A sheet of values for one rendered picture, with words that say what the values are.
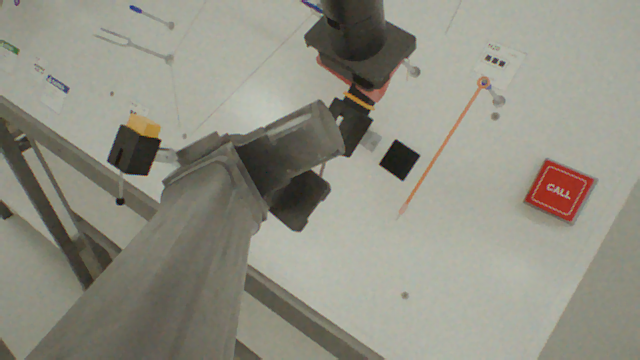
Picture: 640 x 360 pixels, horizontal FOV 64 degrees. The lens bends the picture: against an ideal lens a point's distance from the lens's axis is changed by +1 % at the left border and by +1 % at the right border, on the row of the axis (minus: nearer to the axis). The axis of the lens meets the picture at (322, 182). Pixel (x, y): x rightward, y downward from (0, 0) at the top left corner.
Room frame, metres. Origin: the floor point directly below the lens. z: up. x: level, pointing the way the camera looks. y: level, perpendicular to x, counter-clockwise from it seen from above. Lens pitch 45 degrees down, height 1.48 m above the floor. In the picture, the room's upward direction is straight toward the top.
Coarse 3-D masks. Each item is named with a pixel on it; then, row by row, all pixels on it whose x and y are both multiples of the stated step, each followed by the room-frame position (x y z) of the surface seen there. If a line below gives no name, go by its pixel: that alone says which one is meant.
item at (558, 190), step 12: (552, 168) 0.39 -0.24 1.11; (564, 168) 0.38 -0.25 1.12; (540, 180) 0.38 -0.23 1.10; (552, 180) 0.38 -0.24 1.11; (564, 180) 0.37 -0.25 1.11; (576, 180) 0.37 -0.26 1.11; (588, 180) 0.37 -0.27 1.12; (540, 192) 0.37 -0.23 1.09; (552, 192) 0.37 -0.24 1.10; (564, 192) 0.37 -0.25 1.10; (576, 192) 0.36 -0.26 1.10; (540, 204) 0.36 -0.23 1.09; (552, 204) 0.36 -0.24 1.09; (564, 204) 0.36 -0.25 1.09; (576, 204) 0.35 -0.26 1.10; (564, 216) 0.35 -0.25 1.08
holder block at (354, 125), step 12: (336, 108) 0.48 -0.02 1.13; (348, 108) 0.47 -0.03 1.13; (336, 120) 0.47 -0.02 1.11; (348, 120) 0.46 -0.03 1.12; (360, 120) 0.46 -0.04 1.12; (372, 120) 0.48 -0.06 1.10; (348, 132) 0.45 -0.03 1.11; (360, 132) 0.47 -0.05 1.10; (348, 144) 0.45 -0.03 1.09; (348, 156) 0.46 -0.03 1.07
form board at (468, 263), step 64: (64, 0) 0.93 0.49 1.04; (128, 0) 0.85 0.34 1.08; (192, 0) 0.79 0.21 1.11; (256, 0) 0.73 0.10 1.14; (384, 0) 0.64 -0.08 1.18; (448, 0) 0.61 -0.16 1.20; (512, 0) 0.57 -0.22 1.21; (576, 0) 0.54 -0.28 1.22; (64, 64) 0.83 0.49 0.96; (128, 64) 0.77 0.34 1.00; (192, 64) 0.71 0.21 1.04; (256, 64) 0.66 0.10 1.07; (448, 64) 0.55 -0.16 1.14; (576, 64) 0.49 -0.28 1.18; (64, 128) 0.74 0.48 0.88; (192, 128) 0.63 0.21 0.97; (384, 128) 0.52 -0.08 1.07; (448, 128) 0.49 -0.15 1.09; (512, 128) 0.46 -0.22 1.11; (576, 128) 0.44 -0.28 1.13; (384, 192) 0.45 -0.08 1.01; (448, 192) 0.43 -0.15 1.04; (512, 192) 0.40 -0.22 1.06; (256, 256) 0.44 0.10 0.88; (320, 256) 0.42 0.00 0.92; (384, 256) 0.39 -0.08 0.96; (448, 256) 0.37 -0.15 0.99; (512, 256) 0.35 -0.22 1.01; (576, 256) 0.33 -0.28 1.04; (384, 320) 0.33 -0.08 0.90; (448, 320) 0.31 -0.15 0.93; (512, 320) 0.30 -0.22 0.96
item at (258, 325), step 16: (256, 304) 0.49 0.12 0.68; (240, 320) 0.52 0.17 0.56; (256, 320) 0.49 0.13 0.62; (272, 320) 0.46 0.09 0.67; (240, 336) 0.53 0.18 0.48; (256, 336) 0.50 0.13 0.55; (272, 336) 0.47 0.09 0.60; (288, 336) 0.44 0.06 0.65; (304, 336) 0.42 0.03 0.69; (256, 352) 0.50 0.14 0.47; (272, 352) 0.47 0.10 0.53; (288, 352) 0.44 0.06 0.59; (304, 352) 0.42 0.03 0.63; (320, 352) 0.40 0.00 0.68
